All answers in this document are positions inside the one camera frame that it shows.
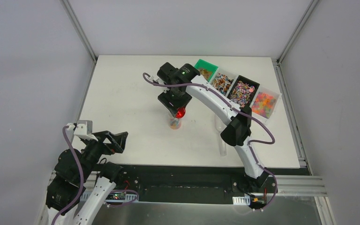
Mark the clear plastic jar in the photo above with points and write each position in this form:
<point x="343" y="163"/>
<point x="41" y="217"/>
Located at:
<point x="173" y="122"/>

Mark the white gummy bin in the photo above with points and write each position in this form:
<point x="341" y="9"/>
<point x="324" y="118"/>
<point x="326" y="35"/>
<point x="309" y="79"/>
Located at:
<point x="264" y="104"/>

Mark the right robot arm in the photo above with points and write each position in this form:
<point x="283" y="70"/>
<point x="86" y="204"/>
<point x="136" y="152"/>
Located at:
<point x="186" y="83"/>

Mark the clear plastic scoop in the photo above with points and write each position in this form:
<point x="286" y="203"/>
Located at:
<point x="219" y="126"/>

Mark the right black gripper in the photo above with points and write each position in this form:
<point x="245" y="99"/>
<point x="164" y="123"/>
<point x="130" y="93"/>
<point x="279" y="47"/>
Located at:
<point x="173" y="105"/>

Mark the red jar lid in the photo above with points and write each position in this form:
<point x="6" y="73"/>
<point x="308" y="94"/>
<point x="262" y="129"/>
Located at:
<point x="180" y="113"/>

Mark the white lollipop bin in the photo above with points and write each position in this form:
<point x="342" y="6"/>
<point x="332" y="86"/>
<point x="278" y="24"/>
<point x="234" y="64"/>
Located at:
<point x="222" y="80"/>

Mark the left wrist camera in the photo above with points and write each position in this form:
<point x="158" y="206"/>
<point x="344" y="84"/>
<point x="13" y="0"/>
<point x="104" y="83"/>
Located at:
<point x="82" y="129"/>

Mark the green candy bin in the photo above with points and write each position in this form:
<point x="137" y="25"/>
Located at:
<point x="206" y="69"/>

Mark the aluminium frame rail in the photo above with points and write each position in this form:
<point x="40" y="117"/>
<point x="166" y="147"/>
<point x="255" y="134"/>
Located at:
<point x="292" y="185"/>

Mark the black candy bin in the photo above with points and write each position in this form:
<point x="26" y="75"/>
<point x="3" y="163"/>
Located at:
<point x="242" y="91"/>

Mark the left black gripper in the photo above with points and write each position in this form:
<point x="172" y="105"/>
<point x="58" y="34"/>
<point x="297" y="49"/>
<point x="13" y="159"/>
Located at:
<point x="104" y="141"/>

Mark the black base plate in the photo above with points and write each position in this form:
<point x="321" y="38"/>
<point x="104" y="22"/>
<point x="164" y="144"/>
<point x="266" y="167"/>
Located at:
<point x="188" y="184"/>

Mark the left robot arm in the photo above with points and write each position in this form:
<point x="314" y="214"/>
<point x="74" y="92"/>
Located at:
<point x="72" y="171"/>

